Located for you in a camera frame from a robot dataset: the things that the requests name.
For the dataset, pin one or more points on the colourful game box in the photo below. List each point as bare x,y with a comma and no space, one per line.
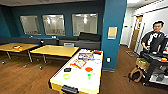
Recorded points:
86,55

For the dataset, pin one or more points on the black bench cushion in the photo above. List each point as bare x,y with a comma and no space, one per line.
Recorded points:
89,36

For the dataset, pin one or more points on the orange black striker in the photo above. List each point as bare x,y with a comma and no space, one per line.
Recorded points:
97,52

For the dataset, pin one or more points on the white bench label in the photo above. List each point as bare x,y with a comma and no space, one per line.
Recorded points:
69,44

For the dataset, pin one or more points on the large interior window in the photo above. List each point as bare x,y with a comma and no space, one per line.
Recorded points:
53,24
84,24
30,25

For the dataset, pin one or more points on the small black bowl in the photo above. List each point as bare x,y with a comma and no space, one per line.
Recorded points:
67,69

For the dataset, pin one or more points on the long wooden table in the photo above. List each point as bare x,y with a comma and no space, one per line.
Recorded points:
23,46
55,50

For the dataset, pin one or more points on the yellow air hockey table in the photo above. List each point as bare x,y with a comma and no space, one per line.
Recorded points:
78,80

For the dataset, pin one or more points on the small dark round object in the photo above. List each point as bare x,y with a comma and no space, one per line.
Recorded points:
42,42

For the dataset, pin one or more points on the grey floor mat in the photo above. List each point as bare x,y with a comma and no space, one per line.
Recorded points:
131,53

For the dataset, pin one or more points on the brown wooden door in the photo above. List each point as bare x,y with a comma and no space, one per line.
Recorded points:
136,33

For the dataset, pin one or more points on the tan black backpack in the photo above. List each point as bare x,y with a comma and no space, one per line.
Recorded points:
136,74

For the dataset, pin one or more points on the yellow green basket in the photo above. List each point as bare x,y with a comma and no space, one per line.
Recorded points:
141,62

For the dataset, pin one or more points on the small red orange item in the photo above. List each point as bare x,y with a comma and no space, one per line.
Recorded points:
16,47

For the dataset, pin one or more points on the man in dark shirt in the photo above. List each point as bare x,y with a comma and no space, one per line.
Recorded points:
154,36

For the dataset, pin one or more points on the black wheeled cart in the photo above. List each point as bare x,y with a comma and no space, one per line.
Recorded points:
156,71

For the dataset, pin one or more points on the small orange ball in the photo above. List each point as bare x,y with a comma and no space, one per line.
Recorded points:
163,60

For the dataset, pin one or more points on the white wall outlet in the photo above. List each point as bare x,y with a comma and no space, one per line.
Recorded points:
108,59

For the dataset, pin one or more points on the yellow wall sign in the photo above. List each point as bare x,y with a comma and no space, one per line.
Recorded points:
112,32

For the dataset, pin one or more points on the dark wall bench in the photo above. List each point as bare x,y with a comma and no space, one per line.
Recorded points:
20,40

